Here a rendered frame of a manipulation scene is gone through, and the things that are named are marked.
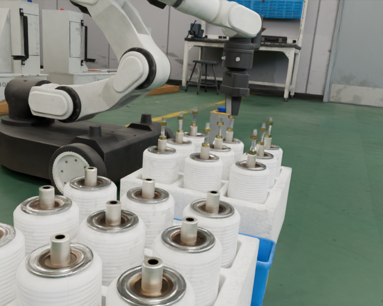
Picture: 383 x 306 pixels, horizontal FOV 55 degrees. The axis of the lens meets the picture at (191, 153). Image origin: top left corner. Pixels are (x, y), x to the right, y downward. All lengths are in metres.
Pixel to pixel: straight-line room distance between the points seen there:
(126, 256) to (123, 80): 0.84
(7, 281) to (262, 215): 0.53
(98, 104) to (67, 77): 2.17
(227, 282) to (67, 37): 3.17
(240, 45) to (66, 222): 0.70
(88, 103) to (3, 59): 1.82
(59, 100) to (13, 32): 1.80
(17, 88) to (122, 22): 0.55
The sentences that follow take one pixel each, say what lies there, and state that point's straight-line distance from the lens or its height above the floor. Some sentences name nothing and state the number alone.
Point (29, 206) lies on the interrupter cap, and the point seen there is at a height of 0.25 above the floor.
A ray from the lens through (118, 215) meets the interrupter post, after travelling 0.55.
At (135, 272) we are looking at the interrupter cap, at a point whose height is 0.25.
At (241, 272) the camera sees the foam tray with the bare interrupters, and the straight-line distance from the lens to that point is 0.60.
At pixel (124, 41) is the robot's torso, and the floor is 0.53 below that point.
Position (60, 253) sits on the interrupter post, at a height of 0.27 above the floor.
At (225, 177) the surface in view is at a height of 0.18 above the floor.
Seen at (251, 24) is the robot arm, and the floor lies 0.59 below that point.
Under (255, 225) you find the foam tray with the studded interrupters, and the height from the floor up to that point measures 0.14.
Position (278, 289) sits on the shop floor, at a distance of 0.91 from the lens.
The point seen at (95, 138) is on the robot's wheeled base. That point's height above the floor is 0.21.
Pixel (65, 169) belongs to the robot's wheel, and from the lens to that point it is 1.26.
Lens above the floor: 0.49
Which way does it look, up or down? 15 degrees down
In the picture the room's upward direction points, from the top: 5 degrees clockwise
